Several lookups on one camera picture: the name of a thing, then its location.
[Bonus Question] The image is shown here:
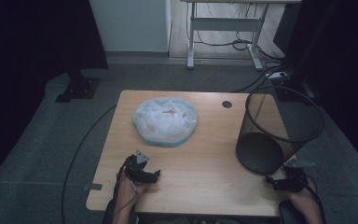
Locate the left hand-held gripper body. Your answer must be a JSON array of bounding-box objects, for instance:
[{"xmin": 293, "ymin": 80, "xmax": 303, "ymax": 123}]
[{"xmin": 123, "ymin": 149, "xmax": 154, "ymax": 185}]

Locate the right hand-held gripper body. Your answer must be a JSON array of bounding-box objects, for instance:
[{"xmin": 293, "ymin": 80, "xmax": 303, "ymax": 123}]
[{"xmin": 274, "ymin": 158, "xmax": 317, "ymax": 193}]

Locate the black mesh trash bin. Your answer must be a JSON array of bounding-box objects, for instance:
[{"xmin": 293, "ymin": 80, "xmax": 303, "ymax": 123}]
[{"xmin": 235, "ymin": 85, "xmax": 325, "ymax": 176}]

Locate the translucent blue trash bag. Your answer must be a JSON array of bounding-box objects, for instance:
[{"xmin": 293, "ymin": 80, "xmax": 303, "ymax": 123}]
[{"xmin": 132, "ymin": 96, "xmax": 199, "ymax": 147}]

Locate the person's right hand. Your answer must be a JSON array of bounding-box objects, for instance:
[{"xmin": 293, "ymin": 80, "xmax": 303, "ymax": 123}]
[{"xmin": 287, "ymin": 178, "xmax": 321, "ymax": 217}]

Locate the person's left hand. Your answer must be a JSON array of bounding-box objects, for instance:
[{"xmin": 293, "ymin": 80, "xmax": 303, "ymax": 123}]
[{"xmin": 115, "ymin": 172, "xmax": 147, "ymax": 216}]

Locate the grey floor tape strip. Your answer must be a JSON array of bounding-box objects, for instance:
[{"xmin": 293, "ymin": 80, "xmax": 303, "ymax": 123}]
[{"xmin": 82, "ymin": 183, "xmax": 103, "ymax": 192}]

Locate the black stand base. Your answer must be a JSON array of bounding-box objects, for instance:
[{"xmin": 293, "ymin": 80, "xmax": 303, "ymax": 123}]
[
  {"xmin": 54, "ymin": 69, "xmax": 102, "ymax": 104},
  {"xmin": 271, "ymin": 77, "xmax": 321, "ymax": 108}
]

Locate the white power strip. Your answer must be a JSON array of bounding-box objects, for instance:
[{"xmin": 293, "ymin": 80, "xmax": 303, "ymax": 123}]
[{"xmin": 265, "ymin": 71, "xmax": 290, "ymax": 80}]

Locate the dark curtain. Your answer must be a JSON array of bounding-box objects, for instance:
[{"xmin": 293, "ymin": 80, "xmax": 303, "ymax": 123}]
[
  {"xmin": 0, "ymin": 0, "xmax": 109, "ymax": 192},
  {"xmin": 273, "ymin": 0, "xmax": 358, "ymax": 178}
]

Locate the white cabinet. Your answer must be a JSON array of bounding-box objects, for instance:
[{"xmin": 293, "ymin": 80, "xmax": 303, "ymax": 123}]
[{"xmin": 88, "ymin": 0, "xmax": 172, "ymax": 54}]

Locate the black floor cable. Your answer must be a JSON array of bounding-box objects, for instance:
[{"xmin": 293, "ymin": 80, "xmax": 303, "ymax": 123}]
[{"xmin": 61, "ymin": 104, "xmax": 117, "ymax": 224}]

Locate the bundle of black cables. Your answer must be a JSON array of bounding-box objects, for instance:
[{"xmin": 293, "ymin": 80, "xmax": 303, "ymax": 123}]
[{"xmin": 185, "ymin": 1, "xmax": 293, "ymax": 93}]

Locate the white metal desk frame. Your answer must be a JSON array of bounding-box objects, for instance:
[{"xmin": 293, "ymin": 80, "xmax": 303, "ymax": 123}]
[{"xmin": 180, "ymin": 0, "xmax": 303, "ymax": 72}]

